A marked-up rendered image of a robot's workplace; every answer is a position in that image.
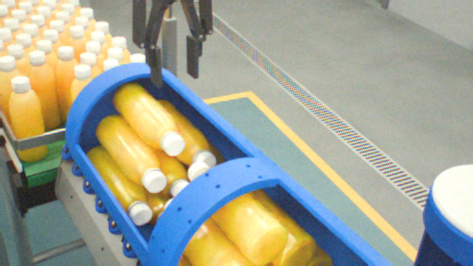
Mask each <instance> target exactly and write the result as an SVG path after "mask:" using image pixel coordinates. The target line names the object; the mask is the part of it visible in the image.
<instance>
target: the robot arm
mask: <svg viewBox="0 0 473 266"><path fill-rule="evenodd" d="M174 1H175V0H162V1H161V0H152V8H151V14H150V17H149V20H148V24H147V27H146V0H132V42H133V43H135V44H136V45H137V46H138V47H139V48H140V49H142V48H145V64H146V65H147V66H148V67H150V68H151V80H152V83H153V84H154V85H156V86H157V87H158V88H161V87H162V86H163V73H162V51H161V49H160V48H159V47H158V46H157V41H158V37H159V34H160V30H161V27H162V25H163V22H164V21H163V18H164V12H165V10H167V9H168V7H169V3H172V2H174ZM177 1H180V2H181V6H182V9H183V12H184V14H185V17H186V19H187V22H188V28H189V30H190V33H191V35H192V36H191V35H188V36H187V69H188V74H189V75H190V76H191V77H193V78H194V79H198V78H199V57H200V56H202V43H203V42H206V35H212V32H213V29H212V0H199V7H200V20H199V17H198V14H197V12H196V9H195V7H194V0H177Z"/></svg>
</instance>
